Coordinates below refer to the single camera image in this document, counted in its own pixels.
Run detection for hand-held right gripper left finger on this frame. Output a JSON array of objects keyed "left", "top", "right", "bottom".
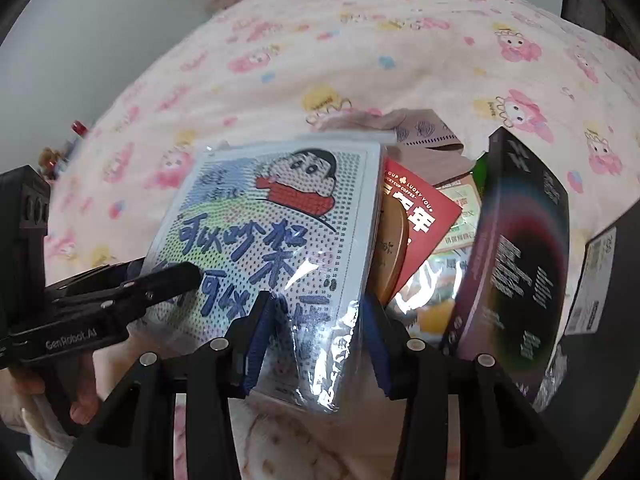
[{"left": 50, "top": 290, "right": 281, "bottom": 480}]

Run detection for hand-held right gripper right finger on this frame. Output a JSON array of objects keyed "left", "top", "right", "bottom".
[{"left": 362, "top": 292, "right": 566, "bottom": 480}]

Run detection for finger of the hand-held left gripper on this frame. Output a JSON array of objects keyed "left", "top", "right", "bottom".
[
  {"left": 50, "top": 261, "right": 203, "bottom": 331},
  {"left": 44, "top": 259, "right": 148, "bottom": 301}
]

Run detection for cartoon print card pack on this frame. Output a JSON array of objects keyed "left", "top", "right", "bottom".
[{"left": 127, "top": 141, "right": 386, "bottom": 413}]

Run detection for red envelope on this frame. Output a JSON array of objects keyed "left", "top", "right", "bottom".
[{"left": 382, "top": 157, "right": 463, "bottom": 306}]

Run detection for dark small box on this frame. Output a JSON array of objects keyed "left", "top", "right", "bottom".
[{"left": 440, "top": 127, "right": 571, "bottom": 411}]

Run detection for black cardboard container box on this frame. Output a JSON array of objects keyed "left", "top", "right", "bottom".
[{"left": 542, "top": 212, "right": 640, "bottom": 441}]

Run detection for person's left hand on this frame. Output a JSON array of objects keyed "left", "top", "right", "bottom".
[{"left": 10, "top": 347, "right": 103, "bottom": 428}]

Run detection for pink cat print pyjamas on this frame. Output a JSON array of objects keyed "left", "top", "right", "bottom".
[{"left": 172, "top": 390, "right": 416, "bottom": 480}]

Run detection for green packet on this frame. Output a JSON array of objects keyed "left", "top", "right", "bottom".
[{"left": 472, "top": 152, "right": 490, "bottom": 196}]

